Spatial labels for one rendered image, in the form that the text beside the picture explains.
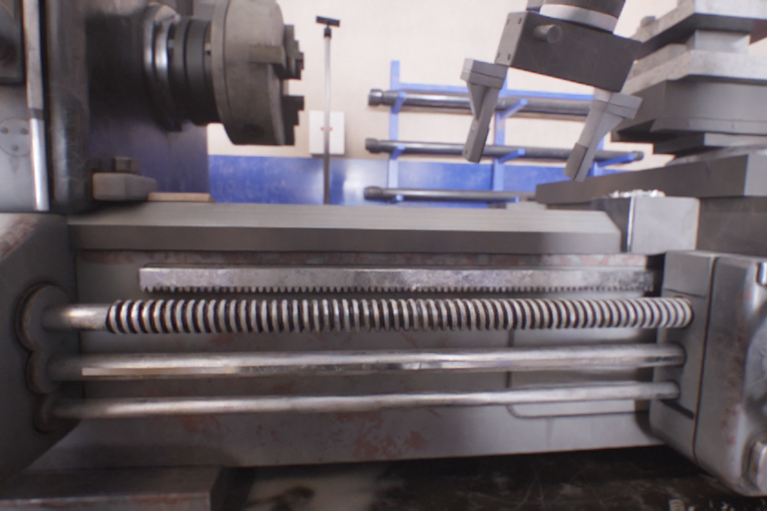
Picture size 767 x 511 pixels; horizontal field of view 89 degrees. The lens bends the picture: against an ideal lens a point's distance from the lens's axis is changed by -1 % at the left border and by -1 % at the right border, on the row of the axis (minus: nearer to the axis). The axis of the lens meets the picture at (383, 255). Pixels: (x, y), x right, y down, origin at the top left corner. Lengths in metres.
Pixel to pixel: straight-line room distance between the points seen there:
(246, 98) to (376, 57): 3.38
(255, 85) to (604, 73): 0.49
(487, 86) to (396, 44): 3.68
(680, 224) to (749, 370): 0.21
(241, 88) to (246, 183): 3.18
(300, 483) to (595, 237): 0.60
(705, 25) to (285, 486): 0.92
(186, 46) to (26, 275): 0.43
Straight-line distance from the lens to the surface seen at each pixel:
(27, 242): 0.59
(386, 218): 0.57
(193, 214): 0.60
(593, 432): 0.78
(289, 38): 0.89
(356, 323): 0.49
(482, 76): 0.45
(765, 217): 0.68
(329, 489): 0.74
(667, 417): 0.74
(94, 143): 0.64
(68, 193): 0.62
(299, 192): 3.81
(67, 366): 0.60
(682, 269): 0.69
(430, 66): 4.12
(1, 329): 0.56
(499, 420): 0.69
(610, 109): 0.53
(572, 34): 0.48
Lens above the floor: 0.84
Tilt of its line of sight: 6 degrees down
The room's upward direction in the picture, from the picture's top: 1 degrees clockwise
